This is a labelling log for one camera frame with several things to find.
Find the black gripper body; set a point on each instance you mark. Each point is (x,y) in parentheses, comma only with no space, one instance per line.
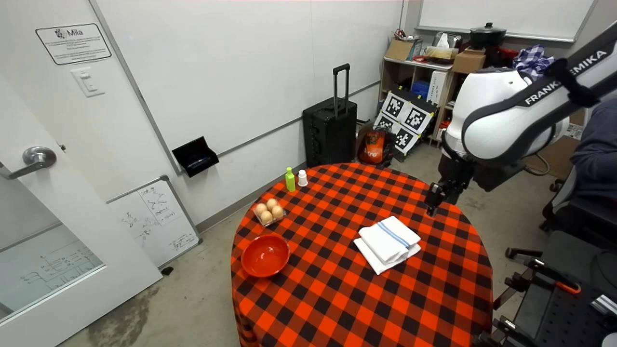
(457,172)

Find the white towel with blue stripes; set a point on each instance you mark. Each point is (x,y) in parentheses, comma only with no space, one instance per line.
(387,241)

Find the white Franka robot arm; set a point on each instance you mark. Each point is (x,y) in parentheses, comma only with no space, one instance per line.
(501,122)

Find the black white marker tag board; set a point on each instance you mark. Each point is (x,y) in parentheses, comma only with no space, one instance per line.
(405,118)

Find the white storage box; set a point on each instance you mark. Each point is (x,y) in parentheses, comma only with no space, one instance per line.
(438,89)

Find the blue storage bin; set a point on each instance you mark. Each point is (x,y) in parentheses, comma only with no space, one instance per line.
(418,89)

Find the large flat cardboard box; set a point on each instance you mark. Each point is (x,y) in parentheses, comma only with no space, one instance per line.
(555,155)

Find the brown cardboard box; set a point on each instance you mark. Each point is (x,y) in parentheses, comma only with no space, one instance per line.
(397,51)
(466,62)

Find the wooden shelf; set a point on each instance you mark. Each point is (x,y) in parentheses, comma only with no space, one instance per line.
(416,64)

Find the small tan box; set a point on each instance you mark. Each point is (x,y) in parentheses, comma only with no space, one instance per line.
(439,54)

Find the black suitcase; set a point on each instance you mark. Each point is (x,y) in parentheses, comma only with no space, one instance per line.
(328,135)

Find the black office chair base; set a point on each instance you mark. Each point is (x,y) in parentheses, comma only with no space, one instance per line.
(578,213)

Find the small white bottle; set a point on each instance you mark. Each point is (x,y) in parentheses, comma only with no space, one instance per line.
(303,180)

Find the red black checked tablecloth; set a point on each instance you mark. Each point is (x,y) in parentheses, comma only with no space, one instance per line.
(333,290)

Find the blue white checked cloth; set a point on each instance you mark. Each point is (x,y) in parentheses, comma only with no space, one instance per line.
(532,60)

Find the black pot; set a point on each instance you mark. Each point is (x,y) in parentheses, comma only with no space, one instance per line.
(486,35)

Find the grey blue jacket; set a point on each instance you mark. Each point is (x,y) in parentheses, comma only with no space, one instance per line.
(598,155)

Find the green plastic bottle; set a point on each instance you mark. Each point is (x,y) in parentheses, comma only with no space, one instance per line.
(289,180)

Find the tray of beige eggs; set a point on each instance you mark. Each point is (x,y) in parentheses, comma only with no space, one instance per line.
(268,213)

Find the red bowl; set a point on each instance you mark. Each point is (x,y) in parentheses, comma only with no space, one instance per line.
(264,255)

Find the black perforated base board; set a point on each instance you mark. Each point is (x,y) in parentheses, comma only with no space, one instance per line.
(565,320)

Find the small whiteboard with writing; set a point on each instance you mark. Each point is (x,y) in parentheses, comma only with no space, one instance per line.
(156,222)

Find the white door with glass panel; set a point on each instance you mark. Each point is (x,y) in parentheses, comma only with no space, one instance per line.
(77,193)

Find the large wall whiteboard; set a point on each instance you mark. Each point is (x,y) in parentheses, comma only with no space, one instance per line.
(507,16)
(256,64)

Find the black wall tray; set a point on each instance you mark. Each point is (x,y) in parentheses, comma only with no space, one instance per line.
(195,157)

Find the white light switch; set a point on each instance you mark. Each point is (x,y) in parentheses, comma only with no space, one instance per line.
(87,81)

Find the white wall sign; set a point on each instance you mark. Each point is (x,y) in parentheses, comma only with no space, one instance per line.
(73,43)

